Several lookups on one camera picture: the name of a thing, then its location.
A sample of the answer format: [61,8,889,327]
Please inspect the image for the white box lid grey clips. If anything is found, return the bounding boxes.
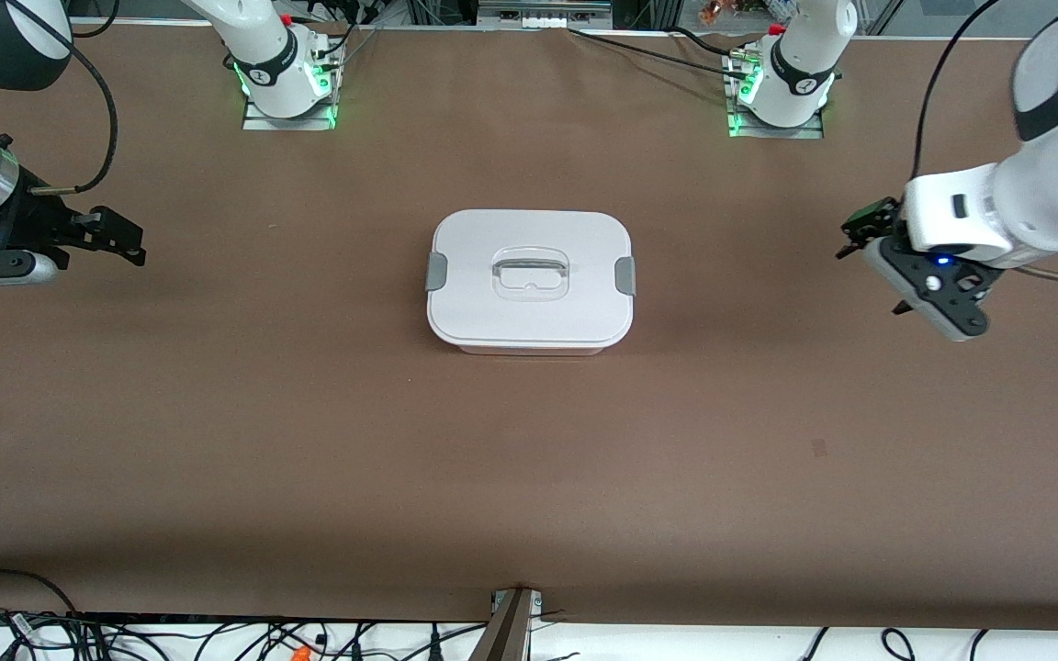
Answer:
[425,209,637,349]

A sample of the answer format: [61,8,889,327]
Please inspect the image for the pale pink box base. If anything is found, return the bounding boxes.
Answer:
[442,337,622,357]

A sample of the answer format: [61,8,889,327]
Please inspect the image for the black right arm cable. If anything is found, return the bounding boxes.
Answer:
[0,0,119,196]

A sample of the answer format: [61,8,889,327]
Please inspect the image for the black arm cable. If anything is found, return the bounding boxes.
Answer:
[910,0,1058,282]
[0,0,119,196]

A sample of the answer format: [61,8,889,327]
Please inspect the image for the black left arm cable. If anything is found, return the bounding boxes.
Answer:
[910,0,1058,282]

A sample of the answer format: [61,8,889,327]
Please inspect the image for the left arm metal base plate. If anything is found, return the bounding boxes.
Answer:
[725,46,827,140]

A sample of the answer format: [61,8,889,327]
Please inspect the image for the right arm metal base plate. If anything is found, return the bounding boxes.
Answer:
[242,92,339,131]

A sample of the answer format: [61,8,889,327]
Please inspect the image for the black cable on table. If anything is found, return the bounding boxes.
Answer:
[568,27,755,82]

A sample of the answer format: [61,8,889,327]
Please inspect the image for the grey metal rail bracket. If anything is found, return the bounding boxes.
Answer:
[478,0,613,30]

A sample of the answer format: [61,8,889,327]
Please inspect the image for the aluminium post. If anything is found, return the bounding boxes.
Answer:
[468,588,541,661]

